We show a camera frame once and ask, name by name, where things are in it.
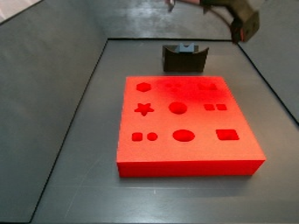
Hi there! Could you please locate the black L-shaped fixture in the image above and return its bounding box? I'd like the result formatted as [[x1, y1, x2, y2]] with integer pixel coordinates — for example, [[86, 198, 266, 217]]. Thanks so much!
[[162, 45, 209, 73]]

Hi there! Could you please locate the blue arch-profile bar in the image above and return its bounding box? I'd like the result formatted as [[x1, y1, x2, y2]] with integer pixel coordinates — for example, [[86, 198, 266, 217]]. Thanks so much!
[[177, 44, 194, 53]]

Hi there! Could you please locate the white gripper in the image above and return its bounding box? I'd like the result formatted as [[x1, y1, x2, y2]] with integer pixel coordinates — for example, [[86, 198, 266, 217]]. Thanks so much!
[[164, 0, 258, 44]]

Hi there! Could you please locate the red shape-sorter block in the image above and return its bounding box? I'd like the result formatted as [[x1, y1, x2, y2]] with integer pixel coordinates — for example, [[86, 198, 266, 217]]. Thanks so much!
[[116, 76, 266, 178]]

